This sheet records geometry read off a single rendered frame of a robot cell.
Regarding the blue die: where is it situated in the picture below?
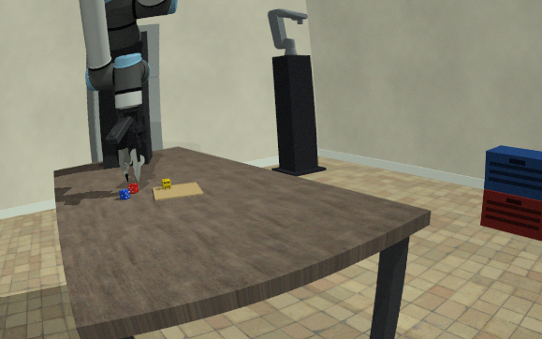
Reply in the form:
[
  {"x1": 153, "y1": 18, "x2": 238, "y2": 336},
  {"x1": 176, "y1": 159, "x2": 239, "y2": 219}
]
[{"x1": 119, "y1": 189, "x2": 130, "y2": 199}]

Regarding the tan mat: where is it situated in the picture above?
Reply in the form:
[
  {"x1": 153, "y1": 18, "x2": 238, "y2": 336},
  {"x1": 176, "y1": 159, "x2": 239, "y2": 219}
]
[{"x1": 153, "y1": 183, "x2": 204, "y2": 200}]

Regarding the red die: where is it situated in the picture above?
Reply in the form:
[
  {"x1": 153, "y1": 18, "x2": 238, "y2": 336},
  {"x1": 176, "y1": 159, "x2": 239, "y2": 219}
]
[{"x1": 128, "y1": 184, "x2": 139, "y2": 194}]

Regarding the yellow die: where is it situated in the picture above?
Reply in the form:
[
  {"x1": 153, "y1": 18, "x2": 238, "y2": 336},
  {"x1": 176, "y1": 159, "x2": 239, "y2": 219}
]
[{"x1": 161, "y1": 179, "x2": 171, "y2": 189}]

